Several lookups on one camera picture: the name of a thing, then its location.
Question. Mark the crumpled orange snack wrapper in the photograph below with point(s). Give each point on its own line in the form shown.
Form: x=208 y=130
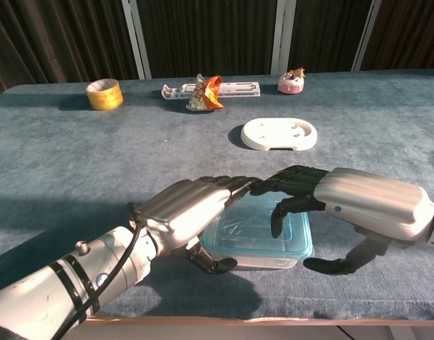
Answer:
x=206 y=95

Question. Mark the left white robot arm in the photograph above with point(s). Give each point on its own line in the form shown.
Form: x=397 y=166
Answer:
x=36 y=294

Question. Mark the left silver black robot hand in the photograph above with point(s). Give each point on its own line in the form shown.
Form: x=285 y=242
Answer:
x=181 y=209

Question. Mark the yellow packing tape roll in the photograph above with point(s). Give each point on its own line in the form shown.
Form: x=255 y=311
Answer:
x=105 y=97

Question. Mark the blue-grey table cloth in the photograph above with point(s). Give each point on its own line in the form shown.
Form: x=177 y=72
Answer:
x=96 y=159

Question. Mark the white metal frame post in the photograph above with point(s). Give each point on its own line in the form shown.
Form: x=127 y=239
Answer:
x=135 y=39
x=366 y=35
x=283 y=35

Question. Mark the pink toy cake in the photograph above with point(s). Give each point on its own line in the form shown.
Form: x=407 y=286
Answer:
x=291 y=85

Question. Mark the blue translucent container lid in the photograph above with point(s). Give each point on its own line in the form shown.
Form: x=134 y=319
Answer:
x=249 y=230

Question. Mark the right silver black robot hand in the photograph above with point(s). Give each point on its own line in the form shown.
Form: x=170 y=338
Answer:
x=373 y=202

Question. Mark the white plastic slotted rack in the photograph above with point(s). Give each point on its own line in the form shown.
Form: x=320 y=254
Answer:
x=238 y=90

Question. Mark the white oval plastic base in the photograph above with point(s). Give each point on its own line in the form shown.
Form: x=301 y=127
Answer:
x=273 y=134

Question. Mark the clear plastic food container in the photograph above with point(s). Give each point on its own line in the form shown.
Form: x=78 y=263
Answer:
x=266 y=264

